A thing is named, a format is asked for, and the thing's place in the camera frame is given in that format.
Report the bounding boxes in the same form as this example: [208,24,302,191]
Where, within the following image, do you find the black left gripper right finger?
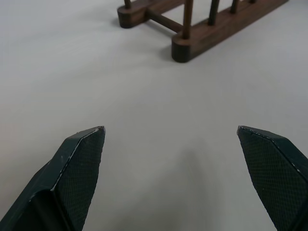
[236,125,308,231]

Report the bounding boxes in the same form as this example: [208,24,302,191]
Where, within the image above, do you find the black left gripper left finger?
[0,125,107,231]

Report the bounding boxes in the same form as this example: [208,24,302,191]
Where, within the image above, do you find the dark wooden dish rack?
[117,0,290,64]

